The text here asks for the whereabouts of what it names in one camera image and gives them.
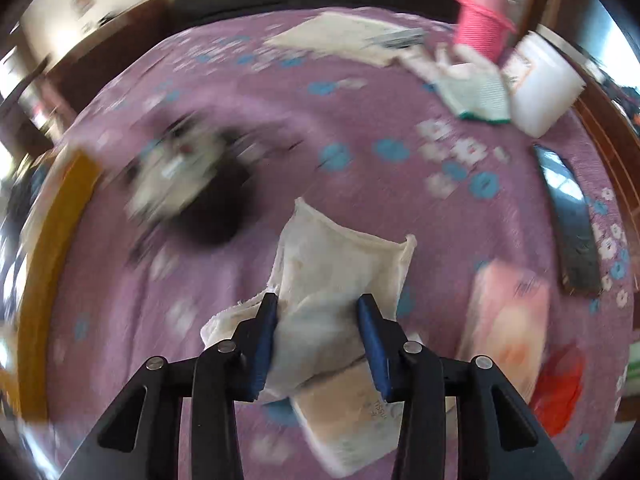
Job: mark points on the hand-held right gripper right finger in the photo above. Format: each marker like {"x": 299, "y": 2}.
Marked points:
{"x": 372, "y": 345}

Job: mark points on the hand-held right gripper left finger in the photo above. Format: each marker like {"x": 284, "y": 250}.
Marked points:
{"x": 262, "y": 345}

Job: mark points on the white cloth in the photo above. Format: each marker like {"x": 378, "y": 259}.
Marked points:
{"x": 325, "y": 280}

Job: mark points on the pale pink tissue pack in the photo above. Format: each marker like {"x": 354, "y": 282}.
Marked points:
{"x": 345, "y": 425}
{"x": 505, "y": 320}

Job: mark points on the black and white plush toy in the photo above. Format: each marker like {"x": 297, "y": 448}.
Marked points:
{"x": 210, "y": 210}

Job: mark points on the red plastic bag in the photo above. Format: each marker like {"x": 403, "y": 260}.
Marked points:
{"x": 560, "y": 390}

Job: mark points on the purple floral cloth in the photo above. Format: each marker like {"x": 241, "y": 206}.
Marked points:
{"x": 300, "y": 110}

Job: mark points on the white and green glove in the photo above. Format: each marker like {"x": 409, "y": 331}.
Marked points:
{"x": 475, "y": 90}

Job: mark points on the white paper sheets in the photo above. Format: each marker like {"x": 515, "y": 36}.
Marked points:
{"x": 340, "y": 35}

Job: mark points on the white plastic jar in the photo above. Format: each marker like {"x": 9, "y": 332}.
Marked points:
{"x": 545, "y": 85}

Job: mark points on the brown wooden chair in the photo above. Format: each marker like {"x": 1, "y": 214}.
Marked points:
{"x": 115, "y": 45}

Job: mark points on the pink knitted cup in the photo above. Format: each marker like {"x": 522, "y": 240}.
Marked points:
{"x": 482, "y": 25}

